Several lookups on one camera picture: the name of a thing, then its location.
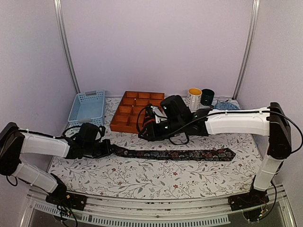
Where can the white mug yellow inside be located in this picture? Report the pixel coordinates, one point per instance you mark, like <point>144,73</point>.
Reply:
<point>194,97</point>

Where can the light blue plastic basket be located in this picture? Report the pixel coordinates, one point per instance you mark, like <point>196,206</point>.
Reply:
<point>88,107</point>

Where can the dark green mug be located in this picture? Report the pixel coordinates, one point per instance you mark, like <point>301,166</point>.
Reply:
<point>207,97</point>

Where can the aluminium frame post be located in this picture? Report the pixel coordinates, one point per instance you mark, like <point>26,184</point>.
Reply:
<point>65,44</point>
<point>247,50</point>

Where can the aluminium front rail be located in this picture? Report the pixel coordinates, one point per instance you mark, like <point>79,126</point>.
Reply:
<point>199,212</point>

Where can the dark floral necktie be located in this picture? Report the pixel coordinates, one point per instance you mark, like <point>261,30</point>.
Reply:
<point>223,154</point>

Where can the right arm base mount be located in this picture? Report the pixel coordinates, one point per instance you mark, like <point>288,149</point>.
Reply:
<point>248,200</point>

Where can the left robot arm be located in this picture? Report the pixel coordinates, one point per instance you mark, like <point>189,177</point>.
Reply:
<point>14,142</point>

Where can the right aluminium frame post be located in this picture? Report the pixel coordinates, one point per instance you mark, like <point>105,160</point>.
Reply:
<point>247,50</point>

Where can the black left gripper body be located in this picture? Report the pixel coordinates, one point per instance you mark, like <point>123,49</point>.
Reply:
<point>91,150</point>

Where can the left aluminium frame post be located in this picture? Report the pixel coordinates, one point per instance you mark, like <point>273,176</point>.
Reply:
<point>65,44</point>

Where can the orange wooden divider tray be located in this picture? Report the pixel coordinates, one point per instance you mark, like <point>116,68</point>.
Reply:
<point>130,113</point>

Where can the blue glass tray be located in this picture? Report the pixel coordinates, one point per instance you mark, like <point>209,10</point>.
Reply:
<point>226,105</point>

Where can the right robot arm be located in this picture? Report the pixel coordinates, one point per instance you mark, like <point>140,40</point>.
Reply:
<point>267,121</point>

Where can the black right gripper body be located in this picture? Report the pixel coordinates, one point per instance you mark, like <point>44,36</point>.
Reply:
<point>175,128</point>

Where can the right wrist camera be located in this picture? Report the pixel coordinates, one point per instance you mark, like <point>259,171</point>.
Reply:
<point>159,116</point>

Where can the floral patterned tablecloth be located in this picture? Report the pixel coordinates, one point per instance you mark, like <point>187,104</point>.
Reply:
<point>115,176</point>

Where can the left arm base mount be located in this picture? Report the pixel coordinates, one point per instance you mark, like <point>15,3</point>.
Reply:
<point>60,196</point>

